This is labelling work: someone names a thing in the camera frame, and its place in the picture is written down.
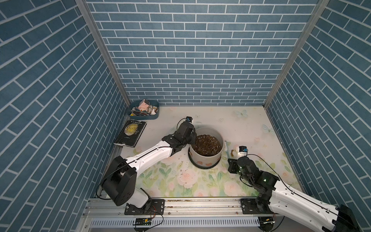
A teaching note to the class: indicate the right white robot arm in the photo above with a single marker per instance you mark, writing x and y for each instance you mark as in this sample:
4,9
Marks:
277,197

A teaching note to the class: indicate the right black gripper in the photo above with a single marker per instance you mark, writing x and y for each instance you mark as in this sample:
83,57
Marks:
231,165

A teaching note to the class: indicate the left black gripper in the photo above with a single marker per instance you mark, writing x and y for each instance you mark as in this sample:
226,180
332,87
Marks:
192,134

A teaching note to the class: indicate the green circuit board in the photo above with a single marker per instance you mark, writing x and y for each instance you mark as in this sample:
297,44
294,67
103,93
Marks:
147,222

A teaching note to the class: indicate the white ceramic pot with soil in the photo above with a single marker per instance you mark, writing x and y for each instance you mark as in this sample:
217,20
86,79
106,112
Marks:
209,146

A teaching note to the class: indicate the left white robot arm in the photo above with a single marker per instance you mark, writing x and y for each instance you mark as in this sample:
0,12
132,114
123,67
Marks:
119,181

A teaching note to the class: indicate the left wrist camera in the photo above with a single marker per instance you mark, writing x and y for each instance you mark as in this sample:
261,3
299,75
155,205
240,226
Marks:
189,119

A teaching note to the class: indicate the floral table mat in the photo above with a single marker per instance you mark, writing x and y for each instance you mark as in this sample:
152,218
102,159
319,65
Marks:
202,170

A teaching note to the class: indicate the black Moon and Sixpence book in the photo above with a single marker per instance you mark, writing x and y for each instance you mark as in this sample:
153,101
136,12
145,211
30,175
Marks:
130,134

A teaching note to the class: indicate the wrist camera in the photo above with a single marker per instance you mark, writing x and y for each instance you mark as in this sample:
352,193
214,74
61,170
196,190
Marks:
189,119
242,151

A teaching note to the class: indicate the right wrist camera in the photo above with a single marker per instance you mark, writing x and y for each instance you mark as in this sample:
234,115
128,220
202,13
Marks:
242,151

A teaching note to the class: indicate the teal plastic storage bin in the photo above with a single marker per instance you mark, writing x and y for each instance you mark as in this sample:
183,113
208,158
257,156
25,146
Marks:
134,113

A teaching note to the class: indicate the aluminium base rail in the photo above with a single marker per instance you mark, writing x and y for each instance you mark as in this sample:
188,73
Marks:
182,215

